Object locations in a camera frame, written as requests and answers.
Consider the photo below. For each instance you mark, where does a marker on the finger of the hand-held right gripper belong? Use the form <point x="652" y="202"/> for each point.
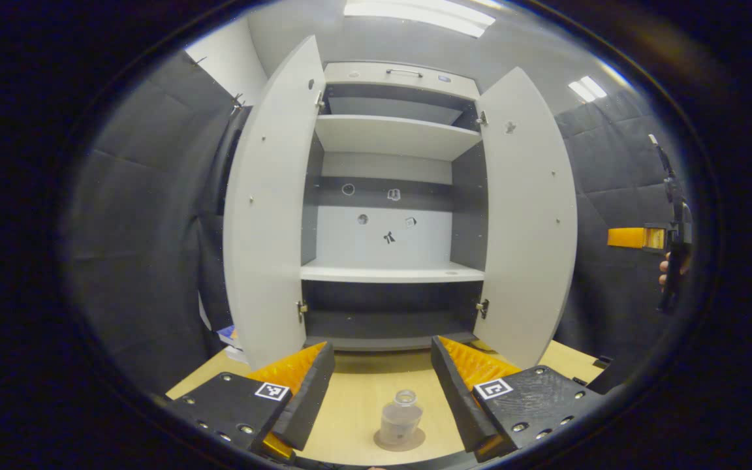
<point x="630" y="237"/>

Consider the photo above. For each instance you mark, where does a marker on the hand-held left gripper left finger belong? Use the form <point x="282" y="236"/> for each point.
<point x="307" y="398"/>

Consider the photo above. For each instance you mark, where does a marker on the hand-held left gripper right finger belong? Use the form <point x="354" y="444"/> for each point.
<point x="457" y="391"/>

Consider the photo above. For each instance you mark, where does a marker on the clear plastic bottle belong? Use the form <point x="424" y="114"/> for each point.
<point x="401" y="421"/>

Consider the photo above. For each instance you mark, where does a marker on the round brown coaster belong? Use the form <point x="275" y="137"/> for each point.
<point x="416" y="444"/>

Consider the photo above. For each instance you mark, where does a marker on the grey cabinet door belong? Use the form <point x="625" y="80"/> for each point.
<point x="526" y="228"/>
<point x="265" y="228"/>

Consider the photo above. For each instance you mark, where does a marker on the white book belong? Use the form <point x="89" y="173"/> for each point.
<point x="235" y="354"/>

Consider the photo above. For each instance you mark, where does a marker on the blue book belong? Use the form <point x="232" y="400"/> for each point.
<point x="227" y="334"/>

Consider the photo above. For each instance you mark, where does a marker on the small ceiling light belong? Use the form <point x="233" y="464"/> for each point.
<point x="587" y="89"/>

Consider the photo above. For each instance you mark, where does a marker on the black backdrop cloth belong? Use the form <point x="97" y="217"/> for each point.
<point x="134" y="228"/>

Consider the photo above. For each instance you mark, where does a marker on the large ceiling light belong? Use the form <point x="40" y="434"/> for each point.
<point x="418" y="13"/>

